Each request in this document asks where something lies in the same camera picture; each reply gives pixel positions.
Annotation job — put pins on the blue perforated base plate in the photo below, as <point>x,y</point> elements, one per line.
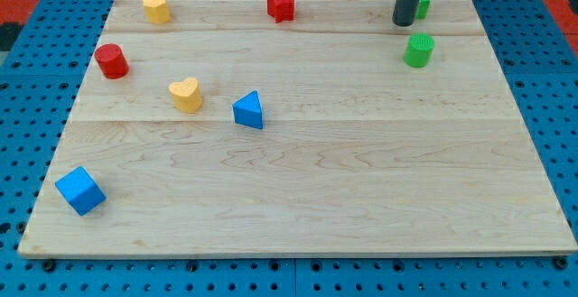
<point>39,82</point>

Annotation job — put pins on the wooden board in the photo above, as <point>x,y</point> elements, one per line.
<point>360,155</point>

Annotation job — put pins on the blue cube block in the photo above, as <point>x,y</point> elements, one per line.
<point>80,190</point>

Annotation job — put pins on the green cylinder block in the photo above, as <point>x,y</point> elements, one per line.
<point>419,49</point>

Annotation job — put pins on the red cylinder block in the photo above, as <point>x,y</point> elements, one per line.
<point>112,61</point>

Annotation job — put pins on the green block behind rod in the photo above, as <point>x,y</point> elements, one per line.
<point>422,9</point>

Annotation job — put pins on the blue triangle block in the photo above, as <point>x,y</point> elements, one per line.
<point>248,111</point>

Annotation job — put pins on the yellow hexagon block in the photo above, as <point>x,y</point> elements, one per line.
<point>157,11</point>

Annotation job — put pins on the yellow heart block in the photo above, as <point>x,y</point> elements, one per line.
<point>186,95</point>

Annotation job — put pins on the red star block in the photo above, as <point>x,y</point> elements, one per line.
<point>281,10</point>

